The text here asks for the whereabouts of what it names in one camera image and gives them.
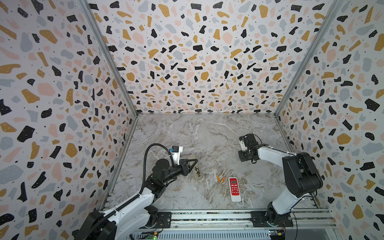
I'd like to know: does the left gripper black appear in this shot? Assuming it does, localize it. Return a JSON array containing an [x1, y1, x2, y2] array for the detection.
[[160, 158, 196, 185]]

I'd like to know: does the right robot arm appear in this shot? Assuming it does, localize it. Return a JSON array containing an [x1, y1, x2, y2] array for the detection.
[[238, 134, 323, 227]]

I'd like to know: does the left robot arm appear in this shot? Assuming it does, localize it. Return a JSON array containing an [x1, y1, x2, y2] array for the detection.
[[75, 159, 198, 240]]

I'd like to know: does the orange AAA batteries pair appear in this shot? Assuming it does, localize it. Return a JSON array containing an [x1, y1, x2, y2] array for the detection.
[[217, 175, 226, 184]]

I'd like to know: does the red and white remote control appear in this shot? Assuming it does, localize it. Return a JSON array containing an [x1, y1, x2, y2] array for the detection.
[[229, 177, 242, 202]]

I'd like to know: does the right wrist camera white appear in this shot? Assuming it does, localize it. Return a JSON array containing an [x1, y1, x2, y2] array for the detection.
[[239, 136, 248, 152]]

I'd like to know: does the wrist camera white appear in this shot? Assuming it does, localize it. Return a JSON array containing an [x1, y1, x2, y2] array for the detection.
[[170, 146, 184, 166], [239, 136, 248, 152]]

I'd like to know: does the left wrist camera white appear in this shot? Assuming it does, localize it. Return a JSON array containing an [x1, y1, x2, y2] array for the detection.
[[170, 146, 184, 166]]

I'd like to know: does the aluminium mounting rail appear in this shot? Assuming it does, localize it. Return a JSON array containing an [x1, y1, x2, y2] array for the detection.
[[83, 208, 340, 240]]

